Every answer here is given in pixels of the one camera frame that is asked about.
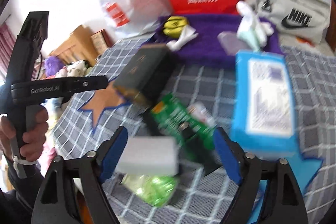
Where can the green tissue pack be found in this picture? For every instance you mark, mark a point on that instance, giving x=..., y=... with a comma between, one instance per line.
x=154, y=190

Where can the white sponge block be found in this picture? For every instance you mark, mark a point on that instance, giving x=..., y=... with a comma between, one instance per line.
x=149, y=155

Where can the yellow black Adidas pouch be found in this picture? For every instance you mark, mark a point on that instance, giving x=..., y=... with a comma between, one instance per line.
x=174, y=26

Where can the white glove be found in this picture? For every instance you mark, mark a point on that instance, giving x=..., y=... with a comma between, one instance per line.
x=251, y=30

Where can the black strap belt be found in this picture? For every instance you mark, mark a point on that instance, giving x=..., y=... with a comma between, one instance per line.
x=192, y=146

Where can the person's left hand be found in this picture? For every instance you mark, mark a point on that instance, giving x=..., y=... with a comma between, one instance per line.
x=34, y=138

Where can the purple plush toy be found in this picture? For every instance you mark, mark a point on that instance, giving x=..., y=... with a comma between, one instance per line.
x=52, y=65

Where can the wooden chair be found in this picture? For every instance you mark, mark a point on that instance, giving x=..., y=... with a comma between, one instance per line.
x=77, y=47

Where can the grey checked bed sheet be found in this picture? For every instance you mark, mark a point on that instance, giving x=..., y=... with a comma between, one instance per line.
x=206, y=199

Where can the blue cardboard box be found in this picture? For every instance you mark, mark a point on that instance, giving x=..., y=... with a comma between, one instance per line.
x=263, y=120

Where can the framed picture box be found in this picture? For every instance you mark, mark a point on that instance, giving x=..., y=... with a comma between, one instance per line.
x=101, y=41

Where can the dark green gold box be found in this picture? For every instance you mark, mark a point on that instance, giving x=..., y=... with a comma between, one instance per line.
x=146, y=74

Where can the green snack packet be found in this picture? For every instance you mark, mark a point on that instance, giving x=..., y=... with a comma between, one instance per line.
x=172, y=118

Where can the white floral pillow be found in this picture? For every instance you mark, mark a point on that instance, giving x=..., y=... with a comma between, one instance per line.
x=321, y=48

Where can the purple fuzzy cloth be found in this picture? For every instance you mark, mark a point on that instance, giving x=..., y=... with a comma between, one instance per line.
x=206, y=49

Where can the brown wooden headboard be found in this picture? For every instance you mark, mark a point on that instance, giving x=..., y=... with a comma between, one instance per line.
x=331, y=31

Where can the grey Nike waist bag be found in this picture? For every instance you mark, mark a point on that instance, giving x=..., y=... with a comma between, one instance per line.
x=307, y=19

